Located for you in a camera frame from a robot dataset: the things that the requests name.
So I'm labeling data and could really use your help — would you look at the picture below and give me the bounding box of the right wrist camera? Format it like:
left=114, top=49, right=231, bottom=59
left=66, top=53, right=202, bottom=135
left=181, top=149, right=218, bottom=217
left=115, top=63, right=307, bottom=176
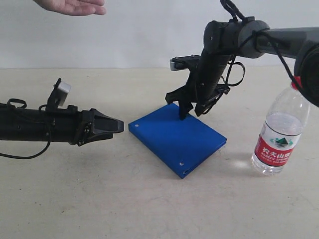
left=170, top=55, right=200, bottom=71

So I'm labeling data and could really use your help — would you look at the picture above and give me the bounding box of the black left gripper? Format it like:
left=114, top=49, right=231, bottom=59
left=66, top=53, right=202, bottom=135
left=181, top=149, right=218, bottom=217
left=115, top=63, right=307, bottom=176
left=67, top=105, right=124, bottom=146

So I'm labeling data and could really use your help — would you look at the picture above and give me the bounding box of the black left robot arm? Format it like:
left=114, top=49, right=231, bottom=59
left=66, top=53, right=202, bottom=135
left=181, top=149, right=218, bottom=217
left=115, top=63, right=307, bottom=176
left=0, top=105, right=124, bottom=146

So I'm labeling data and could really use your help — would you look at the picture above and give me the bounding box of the plastic water bottle red label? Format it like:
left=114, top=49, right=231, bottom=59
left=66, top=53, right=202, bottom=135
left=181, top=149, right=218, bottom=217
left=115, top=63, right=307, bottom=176
left=251, top=83, right=311, bottom=176

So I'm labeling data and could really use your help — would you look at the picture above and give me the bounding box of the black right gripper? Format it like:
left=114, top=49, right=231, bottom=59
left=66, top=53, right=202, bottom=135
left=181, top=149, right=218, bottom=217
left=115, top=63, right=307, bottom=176
left=165, top=49, right=232, bottom=120

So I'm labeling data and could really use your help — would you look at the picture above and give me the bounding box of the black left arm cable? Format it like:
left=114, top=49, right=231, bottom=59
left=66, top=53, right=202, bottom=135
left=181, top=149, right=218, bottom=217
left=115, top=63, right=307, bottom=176
left=0, top=98, right=52, bottom=159

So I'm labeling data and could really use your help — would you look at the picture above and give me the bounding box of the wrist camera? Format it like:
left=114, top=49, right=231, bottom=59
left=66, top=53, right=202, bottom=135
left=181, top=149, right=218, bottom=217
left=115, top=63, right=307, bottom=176
left=170, top=55, right=200, bottom=71
left=46, top=78, right=71, bottom=111

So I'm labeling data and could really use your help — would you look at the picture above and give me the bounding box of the person's open hand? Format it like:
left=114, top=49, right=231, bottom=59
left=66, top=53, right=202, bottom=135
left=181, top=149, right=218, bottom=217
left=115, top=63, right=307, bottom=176
left=34, top=0, right=106, bottom=16

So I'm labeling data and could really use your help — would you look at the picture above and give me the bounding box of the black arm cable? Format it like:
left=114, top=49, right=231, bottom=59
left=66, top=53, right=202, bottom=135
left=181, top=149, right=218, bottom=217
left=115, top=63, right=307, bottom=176
left=220, top=0, right=304, bottom=89
left=0, top=98, right=52, bottom=159

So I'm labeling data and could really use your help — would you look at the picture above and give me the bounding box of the blue ring binder notebook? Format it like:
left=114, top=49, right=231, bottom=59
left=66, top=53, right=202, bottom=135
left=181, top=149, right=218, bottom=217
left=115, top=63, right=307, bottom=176
left=128, top=104, right=227, bottom=179

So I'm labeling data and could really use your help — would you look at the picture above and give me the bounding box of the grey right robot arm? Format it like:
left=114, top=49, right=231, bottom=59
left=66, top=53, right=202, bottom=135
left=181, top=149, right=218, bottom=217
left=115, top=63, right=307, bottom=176
left=165, top=17, right=319, bottom=120

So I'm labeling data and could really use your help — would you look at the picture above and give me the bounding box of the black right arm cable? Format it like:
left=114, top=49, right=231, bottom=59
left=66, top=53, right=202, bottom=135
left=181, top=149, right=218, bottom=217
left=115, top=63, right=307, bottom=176
left=220, top=0, right=304, bottom=89

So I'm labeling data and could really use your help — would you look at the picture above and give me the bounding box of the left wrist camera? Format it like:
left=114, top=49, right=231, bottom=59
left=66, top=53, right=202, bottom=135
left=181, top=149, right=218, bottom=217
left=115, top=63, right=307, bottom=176
left=46, top=78, right=71, bottom=111

